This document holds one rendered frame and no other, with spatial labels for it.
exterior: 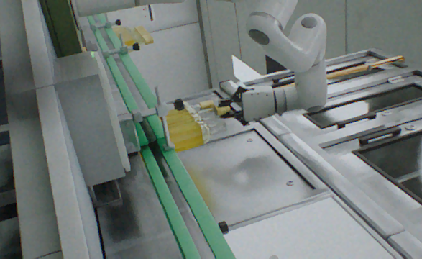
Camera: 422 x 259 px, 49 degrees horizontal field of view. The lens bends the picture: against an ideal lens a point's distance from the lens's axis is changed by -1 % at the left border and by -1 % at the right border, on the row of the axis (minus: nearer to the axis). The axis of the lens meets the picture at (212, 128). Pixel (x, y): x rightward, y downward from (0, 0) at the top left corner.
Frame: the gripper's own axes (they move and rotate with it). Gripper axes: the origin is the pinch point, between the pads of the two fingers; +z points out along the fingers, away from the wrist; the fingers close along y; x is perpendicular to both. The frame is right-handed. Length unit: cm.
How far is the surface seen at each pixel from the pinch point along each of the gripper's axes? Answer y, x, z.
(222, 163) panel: -12.6, 11.3, 3.3
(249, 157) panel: -12.6, 10.0, -4.9
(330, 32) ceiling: -54, -229, -99
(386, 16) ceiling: -28, -162, -117
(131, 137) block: 10.5, 31.1, 24.0
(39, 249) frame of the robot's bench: 19, 78, 31
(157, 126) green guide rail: 6.4, 18.5, 19.2
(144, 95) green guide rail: 13.7, 13.5, 21.6
